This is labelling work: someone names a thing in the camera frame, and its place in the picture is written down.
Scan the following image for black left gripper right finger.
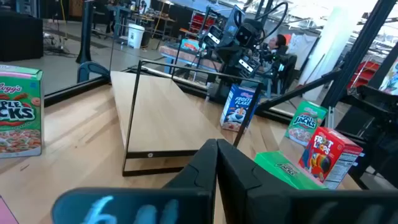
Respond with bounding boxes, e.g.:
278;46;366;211
217;139;398;224

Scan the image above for teal box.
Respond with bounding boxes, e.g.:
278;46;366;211
180;39;201;52

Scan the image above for white round column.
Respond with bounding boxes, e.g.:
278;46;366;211
297;6;358;102

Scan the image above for red storage rack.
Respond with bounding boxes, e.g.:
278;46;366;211
188;11;216;34

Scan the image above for black floor stand pole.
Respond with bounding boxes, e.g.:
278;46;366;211
75;0;95;65

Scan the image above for red Froot Loops cereal box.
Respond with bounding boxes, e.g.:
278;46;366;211
297;126;364;190

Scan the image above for green Apple Jacks cereal box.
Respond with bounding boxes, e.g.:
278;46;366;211
0;64;44;159
254;151;329;190
284;100;329;147

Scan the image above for workbench with blue legs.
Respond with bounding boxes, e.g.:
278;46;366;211
159;39;224;83

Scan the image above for black cabinet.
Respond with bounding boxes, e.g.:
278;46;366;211
0;11;44;62

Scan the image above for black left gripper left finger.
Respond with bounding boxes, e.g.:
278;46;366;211
51;139;218;224

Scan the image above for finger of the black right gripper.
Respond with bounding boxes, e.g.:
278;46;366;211
202;24;225;49
238;55;262;78

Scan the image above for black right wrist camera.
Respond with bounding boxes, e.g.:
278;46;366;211
235;19;264;45

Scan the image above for wooden shelf with black frame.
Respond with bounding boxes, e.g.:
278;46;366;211
108;23;264;177

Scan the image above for red storage bins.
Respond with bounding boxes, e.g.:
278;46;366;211
347;60;381;90

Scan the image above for black aluminium rig frame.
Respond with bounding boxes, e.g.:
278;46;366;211
43;0;398;190

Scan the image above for blue Frosted Flakes cereal box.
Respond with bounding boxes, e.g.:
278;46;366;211
220;83;261;133

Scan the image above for person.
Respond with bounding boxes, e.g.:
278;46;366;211
264;33;290;63

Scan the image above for white waste bin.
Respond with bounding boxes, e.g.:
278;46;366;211
127;23;146;50

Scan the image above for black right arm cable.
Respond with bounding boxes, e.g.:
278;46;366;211
254;1;290;44

